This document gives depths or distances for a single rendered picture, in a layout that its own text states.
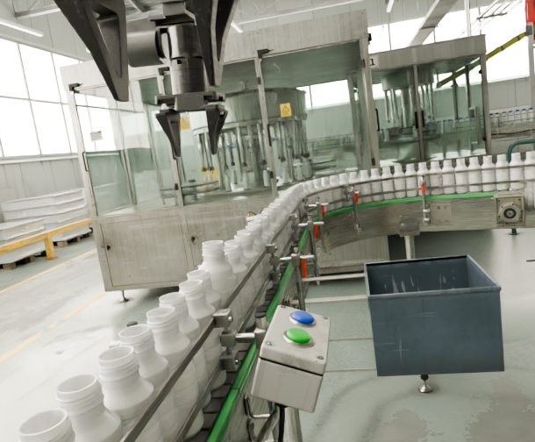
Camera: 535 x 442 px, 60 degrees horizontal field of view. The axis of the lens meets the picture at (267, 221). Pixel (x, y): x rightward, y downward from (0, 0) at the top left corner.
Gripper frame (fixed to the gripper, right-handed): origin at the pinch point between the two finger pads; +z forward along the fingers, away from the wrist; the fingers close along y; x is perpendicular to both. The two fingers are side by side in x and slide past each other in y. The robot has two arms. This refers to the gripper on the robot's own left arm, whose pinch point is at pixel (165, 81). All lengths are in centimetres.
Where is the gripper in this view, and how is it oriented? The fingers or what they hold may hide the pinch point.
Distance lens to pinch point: 31.5
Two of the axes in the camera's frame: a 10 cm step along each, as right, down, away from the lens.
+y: 9.8, -1.0, -1.9
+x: 1.7, -1.7, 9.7
